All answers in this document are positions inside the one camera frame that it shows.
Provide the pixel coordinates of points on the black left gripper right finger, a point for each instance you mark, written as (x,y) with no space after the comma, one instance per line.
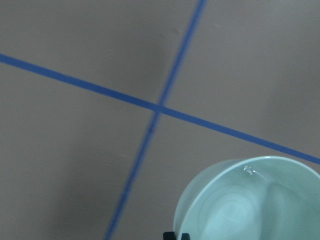
(185,236)

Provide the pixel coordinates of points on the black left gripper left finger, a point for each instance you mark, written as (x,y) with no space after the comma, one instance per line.
(169,235)

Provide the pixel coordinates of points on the mint green ceramic bowl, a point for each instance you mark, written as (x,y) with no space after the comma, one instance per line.
(260,198)

